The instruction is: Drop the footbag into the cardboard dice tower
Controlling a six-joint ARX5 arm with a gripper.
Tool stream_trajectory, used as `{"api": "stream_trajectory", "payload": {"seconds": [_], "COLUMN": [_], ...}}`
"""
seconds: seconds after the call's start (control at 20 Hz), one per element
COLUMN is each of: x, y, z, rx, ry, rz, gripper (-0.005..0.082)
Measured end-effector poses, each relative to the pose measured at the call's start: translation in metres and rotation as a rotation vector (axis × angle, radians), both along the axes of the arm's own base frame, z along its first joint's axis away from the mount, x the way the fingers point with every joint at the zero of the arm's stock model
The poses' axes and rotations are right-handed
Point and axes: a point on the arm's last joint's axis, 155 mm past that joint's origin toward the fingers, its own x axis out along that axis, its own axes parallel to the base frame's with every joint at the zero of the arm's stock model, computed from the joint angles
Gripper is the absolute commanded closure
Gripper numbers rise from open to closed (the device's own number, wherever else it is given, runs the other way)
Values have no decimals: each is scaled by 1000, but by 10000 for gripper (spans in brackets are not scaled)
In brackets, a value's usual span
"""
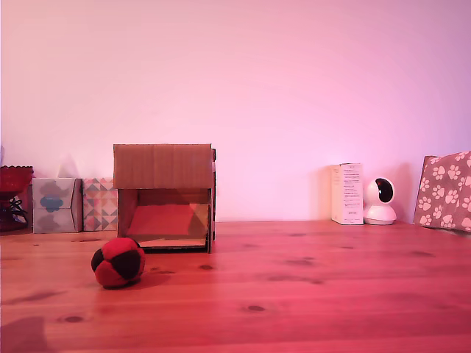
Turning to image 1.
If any red and black footbag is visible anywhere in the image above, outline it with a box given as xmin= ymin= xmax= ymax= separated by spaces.
xmin=91 ymin=237 xmax=146 ymax=290

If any cardboard dice tower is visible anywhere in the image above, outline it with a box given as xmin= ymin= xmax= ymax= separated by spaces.
xmin=113 ymin=143 xmax=217 ymax=254

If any white printed carton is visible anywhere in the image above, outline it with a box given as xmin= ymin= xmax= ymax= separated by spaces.
xmin=329 ymin=163 xmax=365 ymax=226

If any triangle pattern tissue box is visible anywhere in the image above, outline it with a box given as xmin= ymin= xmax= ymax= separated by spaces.
xmin=82 ymin=177 xmax=119 ymax=232

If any white tissue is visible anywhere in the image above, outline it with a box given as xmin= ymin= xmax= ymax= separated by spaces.
xmin=54 ymin=153 xmax=78 ymax=179

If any grey cloud print tissue box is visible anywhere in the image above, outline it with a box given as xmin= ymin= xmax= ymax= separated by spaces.
xmin=32 ymin=177 xmax=83 ymax=235

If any paw print fabric cushion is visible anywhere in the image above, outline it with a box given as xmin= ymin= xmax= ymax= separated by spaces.
xmin=412 ymin=150 xmax=471 ymax=236

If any red glass bowl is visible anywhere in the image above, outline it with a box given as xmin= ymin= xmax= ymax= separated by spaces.
xmin=0 ymin=165 xmax=35 ymax=232

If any small white round camera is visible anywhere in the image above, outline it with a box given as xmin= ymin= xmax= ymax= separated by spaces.
xmin=363 ymin=177 xmax=398 ymax=226

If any black cable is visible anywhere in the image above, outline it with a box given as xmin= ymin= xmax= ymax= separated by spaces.
xmin=6 ymin=196 xmax=29 ymax=225

